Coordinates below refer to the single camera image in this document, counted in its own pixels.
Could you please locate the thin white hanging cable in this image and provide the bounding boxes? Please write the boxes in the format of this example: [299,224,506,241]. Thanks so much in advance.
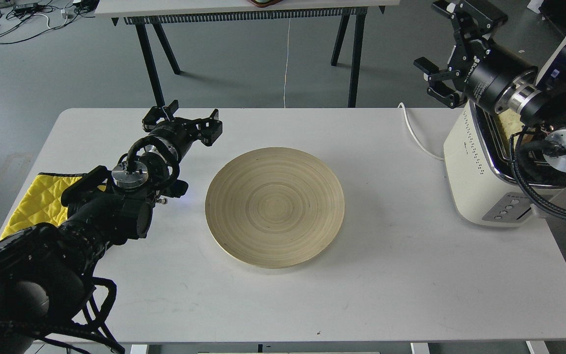
[283,18,292,109]

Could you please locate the white toaster power cable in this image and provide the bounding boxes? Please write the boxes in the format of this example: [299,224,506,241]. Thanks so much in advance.
[397,102,446,162]

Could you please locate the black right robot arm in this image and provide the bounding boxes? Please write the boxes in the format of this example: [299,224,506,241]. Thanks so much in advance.
[414,0,566,227]

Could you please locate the brown object on background table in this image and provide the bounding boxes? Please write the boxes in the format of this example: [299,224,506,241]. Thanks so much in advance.
[249,0,281,7]

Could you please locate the slice of bread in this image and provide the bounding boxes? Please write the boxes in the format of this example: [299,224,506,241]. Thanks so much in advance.
[496,109,524,141]

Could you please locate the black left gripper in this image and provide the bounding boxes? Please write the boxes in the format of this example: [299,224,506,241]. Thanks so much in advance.
[142,99,223,157]

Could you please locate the yellow quilted cloth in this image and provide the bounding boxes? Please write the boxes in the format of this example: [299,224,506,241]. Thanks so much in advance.
[0,173,86,241]

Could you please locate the floor cables and adapters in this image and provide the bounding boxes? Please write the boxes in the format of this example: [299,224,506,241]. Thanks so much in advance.
[0,0,100,51]

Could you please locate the cream chrome toaster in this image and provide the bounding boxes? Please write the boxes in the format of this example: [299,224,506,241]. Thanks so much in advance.
[443,98,566,227]

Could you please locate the round bamboo plate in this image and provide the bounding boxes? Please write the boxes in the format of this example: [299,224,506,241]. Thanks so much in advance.
[205,147,345,269]

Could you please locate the background table black legs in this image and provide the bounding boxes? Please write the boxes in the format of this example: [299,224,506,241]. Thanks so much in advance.
[94,0,387,108]

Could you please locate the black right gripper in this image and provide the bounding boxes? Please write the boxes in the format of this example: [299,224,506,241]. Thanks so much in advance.
[414,0,538,114]

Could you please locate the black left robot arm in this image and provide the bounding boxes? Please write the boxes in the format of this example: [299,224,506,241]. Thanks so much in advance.
[0,101,223,354]

